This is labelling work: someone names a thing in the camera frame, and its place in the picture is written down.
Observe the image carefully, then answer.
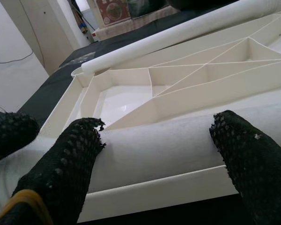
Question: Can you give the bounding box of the white plastic table leg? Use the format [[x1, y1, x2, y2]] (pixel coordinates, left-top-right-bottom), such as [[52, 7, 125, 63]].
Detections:
[[0, 93, 281, 225], [81, 0, 281, 74]]

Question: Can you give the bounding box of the red printed cardboard box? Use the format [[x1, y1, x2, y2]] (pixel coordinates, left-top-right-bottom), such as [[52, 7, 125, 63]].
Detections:
[[97, 0, 131, 26]]

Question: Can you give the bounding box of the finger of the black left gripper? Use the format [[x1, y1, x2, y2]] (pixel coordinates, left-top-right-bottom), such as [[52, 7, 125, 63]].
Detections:
[[0, 112, 40, 165]]

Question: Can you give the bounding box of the yellow rubber band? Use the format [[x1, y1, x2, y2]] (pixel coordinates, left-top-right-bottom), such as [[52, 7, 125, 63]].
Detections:
[[0, 189, 46, 225]]

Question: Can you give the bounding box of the black table cloth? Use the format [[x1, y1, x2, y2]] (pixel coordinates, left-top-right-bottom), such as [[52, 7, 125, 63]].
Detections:
[[16, 0, 251, 225]]

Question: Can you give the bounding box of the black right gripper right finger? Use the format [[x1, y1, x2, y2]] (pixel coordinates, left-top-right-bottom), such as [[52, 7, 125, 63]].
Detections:
[[209, 110, 281, 225]]

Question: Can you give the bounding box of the white plastic children table top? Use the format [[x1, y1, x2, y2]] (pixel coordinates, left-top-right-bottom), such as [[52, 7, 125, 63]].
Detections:
[[38, 7, 281, 223]]

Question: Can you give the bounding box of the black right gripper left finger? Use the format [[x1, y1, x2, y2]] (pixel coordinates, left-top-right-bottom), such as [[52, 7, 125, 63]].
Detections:
[[0, 117, 106, 225]]

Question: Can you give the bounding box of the black bag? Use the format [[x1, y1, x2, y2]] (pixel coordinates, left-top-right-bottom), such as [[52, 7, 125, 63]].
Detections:
[[127, 0, 169, 19]]

